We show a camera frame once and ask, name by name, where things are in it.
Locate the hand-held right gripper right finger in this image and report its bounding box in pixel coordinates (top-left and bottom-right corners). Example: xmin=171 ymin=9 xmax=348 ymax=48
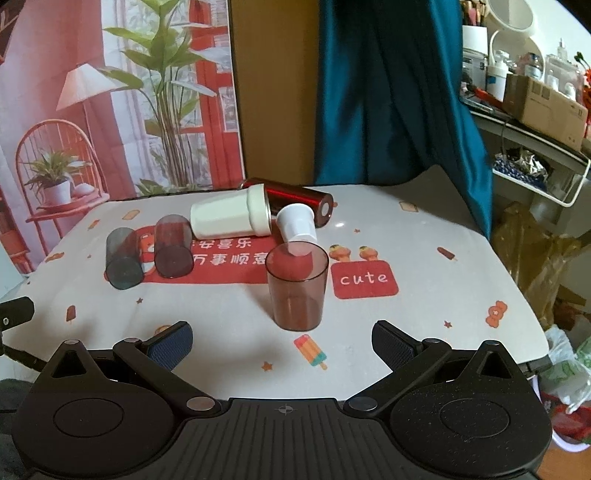
xmin=342 ymin=320 xmax=523 ymax=419

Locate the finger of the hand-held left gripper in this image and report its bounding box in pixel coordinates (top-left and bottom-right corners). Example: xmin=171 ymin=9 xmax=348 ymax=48
xmin=0 ymin=297 xmax=36 ymax=332

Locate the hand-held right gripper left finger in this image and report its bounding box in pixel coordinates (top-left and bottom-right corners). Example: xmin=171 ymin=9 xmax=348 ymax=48
xmin=46 ymin=321 xmax=219 ymax=419

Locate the grey translucent plastic cup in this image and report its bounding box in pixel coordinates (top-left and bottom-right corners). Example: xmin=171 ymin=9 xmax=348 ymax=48
xmin=105 ymin=227 xmax=144 ymax=291

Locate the brown translucent plastic cup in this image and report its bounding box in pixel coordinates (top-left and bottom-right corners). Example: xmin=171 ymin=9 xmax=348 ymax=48
xmin=153 ymin=213 xmax=195 ymax=279
xmin=266 ymin=240 xmax=330 ymax=331

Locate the large white cup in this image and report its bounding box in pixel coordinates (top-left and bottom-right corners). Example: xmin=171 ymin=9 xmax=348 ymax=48
xmin=189 ymin=184 xmax=274 ymax=239

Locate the small white ribbed cup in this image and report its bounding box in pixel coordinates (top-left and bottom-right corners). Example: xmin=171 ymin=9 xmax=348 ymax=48
xmin=276 ymin=204 xmax=320 ymax=246

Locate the printed white tablecloth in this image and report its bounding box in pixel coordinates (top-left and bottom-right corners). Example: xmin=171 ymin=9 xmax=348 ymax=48
xmin=34 ymin=167 xmax=549 ymax=403

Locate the yellow plastic bag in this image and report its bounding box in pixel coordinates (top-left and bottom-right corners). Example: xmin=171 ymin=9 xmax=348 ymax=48
xmin=491 ymin=202 xmax=583 ymax=329

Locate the white and green plastic bag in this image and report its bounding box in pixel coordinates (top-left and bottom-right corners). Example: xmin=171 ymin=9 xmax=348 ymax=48
xmin=539 ymin=325 xmax=591 ymax=412

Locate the red metallic tumbler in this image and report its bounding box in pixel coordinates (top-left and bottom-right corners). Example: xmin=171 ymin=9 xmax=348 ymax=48
xmin=239 ymin=177 xmax=334 ymax=227

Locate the blue patterned pouch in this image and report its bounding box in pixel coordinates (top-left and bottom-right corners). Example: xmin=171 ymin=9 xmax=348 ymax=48
xmin=492 ymin=154 xmax=551 ymax=188

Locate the teal curtain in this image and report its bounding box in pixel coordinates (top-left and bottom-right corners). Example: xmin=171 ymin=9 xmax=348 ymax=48
xmin=313 ymin=0 xmax=494 ymax=241

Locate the brown wooden panel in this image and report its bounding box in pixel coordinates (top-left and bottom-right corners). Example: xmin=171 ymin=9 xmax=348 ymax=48
xmin=229 ymin=0 xmax=320 ymax=191

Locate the cardboard box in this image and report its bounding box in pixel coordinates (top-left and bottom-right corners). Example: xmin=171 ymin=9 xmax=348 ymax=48
xmin=502 ymin=74 xmax=590 ymax=151

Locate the white bottle with blue label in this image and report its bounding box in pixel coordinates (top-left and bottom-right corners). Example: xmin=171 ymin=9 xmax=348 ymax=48
xmin=486 ymin=50 xmax=511 ymax=103

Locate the white jar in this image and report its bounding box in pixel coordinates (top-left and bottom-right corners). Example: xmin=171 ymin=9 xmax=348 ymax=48
xmin=462 ymin=25 xmax=489 ymax=71

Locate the white round mirror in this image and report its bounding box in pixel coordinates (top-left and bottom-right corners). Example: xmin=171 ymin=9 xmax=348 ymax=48
xmin=488 ymin=0 xmax=537 ymax=34

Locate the wall poster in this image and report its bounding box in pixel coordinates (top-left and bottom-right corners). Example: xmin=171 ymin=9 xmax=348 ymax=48
xmin=0 ymin=0 xmax=246 ymax=278

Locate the white wire shelf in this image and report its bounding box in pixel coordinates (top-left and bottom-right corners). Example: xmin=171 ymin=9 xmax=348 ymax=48
xmin=462 ymin=98 xmax=591 ymax=207

